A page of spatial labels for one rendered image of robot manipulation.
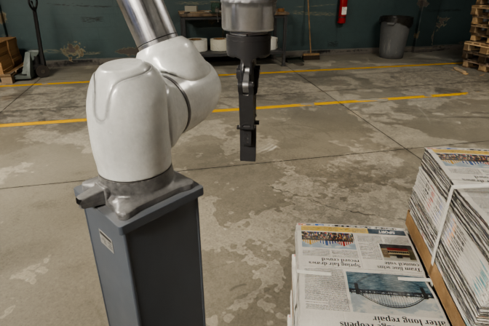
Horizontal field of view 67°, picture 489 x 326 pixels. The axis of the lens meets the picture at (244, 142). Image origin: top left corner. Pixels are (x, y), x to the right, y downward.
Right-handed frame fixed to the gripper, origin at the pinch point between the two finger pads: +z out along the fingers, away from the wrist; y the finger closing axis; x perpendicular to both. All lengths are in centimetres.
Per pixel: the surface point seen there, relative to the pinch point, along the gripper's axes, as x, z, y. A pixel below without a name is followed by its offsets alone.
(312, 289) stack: -14.0, 31.0, -4.5
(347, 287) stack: -21.4, 31.0, -3.4
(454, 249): -39.1, 17.6, -5.5
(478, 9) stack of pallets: -326, 18, 605
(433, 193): -39.8, 14.3, 8.6
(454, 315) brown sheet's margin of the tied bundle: -38.8, 27.5, -11.7
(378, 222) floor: -72, 114, 137
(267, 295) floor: -4, 114, 71
